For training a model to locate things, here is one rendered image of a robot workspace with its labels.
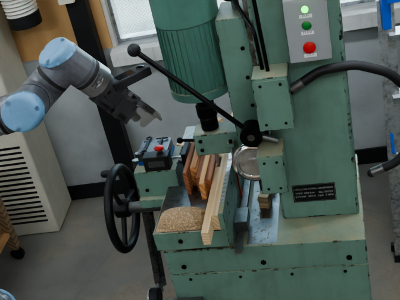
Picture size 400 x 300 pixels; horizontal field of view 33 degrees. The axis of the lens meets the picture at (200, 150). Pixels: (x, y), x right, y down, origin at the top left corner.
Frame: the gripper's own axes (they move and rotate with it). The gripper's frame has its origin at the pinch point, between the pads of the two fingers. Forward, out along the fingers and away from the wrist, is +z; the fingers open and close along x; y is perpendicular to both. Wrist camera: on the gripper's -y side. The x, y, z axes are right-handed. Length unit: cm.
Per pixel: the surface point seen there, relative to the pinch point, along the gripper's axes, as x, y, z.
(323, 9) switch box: 39, -41, -5
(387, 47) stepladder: -17, -70, 79
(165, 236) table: 14.8, 26.6, 15.4
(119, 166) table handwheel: -21.6, 20.2, 14.1
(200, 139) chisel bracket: 3.6, -1.1, 14.9
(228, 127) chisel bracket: 6.8, -8.6, 18.5
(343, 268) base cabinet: 41, 6, 54
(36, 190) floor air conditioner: -148, 64, 64
